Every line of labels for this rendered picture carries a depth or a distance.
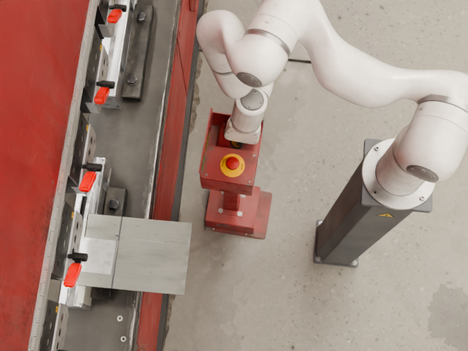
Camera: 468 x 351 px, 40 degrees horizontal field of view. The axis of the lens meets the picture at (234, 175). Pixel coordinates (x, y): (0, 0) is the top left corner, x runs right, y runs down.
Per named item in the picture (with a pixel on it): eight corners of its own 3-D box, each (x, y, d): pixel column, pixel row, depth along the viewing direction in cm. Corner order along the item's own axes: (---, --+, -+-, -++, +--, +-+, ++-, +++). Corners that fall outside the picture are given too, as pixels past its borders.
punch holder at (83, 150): (88, 196, 148) (70, 176, 132) (51, 193, 148) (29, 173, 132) (97, 135, 152) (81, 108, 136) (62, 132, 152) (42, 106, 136)
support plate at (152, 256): (184, 295, 156) (184, 294, 155) (78, 285, 157) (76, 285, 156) (192, 223, 161) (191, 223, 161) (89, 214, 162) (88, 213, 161)
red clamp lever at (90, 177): (90, 187, 133) (102, 162, 141) (71, 185, 133) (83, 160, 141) (91, 194, 134) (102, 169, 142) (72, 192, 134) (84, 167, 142)
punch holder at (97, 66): (100, 115, 153) (86, 88, 137) (65, 113, 153) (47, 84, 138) (110, 59, 157) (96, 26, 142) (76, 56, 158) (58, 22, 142)
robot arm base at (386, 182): (436, 143, 167) (460, 117, 149) (434, 214, 161) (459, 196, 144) (363, 136, 167) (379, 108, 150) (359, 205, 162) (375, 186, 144)
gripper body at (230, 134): (225, 129, 177) (222, 142, 188) (261, 136, 178) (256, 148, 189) (230, 104, 180) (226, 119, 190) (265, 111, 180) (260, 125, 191)
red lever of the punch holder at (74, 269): (75, 283, 128) (88, 251, 136) (55, 281, 128) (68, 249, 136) (76, 290, 129) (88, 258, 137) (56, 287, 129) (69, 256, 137)
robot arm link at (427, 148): (452, 140, 147) (492, 99, 124) (423, 210, 143) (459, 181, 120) (403, 118, 149) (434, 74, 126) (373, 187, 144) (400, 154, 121)
